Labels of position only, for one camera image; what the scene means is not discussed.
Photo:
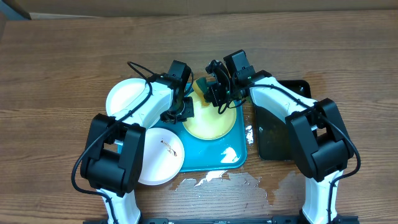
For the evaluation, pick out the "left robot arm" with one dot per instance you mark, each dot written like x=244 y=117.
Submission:
x=111 y=162

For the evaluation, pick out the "black water tray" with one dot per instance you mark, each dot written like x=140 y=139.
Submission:
x=273 y=137

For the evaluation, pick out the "teal plastic tray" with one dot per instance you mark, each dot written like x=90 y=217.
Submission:
x=227 y=152

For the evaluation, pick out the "white plate lower left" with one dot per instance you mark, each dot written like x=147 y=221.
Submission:
x=163 y=157

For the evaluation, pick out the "white plate upper left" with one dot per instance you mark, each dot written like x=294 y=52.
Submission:
x=123 y=94

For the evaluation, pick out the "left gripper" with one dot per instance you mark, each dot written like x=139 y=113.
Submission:
x=189 y=112

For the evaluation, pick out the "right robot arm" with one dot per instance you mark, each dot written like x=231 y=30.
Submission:
x=320 y=145

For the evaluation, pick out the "green yellow sponge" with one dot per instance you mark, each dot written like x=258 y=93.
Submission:
x=200 y=87

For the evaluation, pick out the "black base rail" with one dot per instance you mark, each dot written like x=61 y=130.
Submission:
x=274 y=220

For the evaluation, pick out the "white plate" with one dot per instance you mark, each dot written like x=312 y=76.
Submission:
x=123 y=94
x=163 y=157

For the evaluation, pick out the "yellow green rimmed plate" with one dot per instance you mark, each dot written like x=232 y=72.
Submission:
x=207 y=123

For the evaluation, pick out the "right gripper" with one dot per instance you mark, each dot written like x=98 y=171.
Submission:
x=220 y=101

